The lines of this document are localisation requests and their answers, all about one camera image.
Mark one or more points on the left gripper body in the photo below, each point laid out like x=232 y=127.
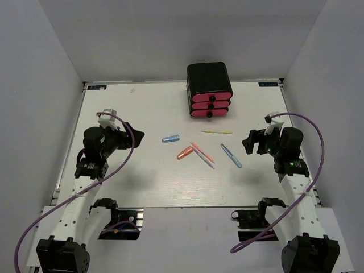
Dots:
x=115 y=139

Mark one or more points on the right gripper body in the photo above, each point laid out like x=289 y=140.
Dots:
x=269 y=144

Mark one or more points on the blue capsule eraser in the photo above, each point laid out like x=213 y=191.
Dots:
x=172 y=138

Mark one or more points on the orange capsule eraser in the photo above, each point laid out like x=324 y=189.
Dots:
x=185 y=153

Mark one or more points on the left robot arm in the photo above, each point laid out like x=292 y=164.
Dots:
x=84 y=218

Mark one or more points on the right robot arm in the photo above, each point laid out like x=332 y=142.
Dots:
x=306 y=245

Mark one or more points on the light blue pen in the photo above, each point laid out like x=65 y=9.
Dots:
x=231 y=156

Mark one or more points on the yellow pen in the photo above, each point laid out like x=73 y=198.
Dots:
x=217 y=131

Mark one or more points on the blue clear pen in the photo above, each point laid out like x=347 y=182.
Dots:
x=210 y=164

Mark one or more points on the red clear pen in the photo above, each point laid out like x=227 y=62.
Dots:
x=202 y=152

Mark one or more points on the left corner label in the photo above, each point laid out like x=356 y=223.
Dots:
x=96 y=87

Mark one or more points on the corner label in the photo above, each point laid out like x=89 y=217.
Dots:
x=96 y=87
x=268 y=84

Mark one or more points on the right corner label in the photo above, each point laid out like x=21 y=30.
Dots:
x=268 y=84

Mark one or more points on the black drawer cabinet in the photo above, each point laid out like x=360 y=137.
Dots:
x=206 y=78

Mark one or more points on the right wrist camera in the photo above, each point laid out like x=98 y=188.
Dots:
x=274 y=122

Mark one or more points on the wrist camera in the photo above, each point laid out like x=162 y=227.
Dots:
x=274 y=122
x=107 y=121

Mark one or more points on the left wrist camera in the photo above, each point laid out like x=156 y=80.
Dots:
x=107 y=121

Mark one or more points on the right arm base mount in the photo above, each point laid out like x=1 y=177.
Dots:
x=252 y=221

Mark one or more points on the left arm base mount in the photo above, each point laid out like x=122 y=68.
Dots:
x=124 y=222

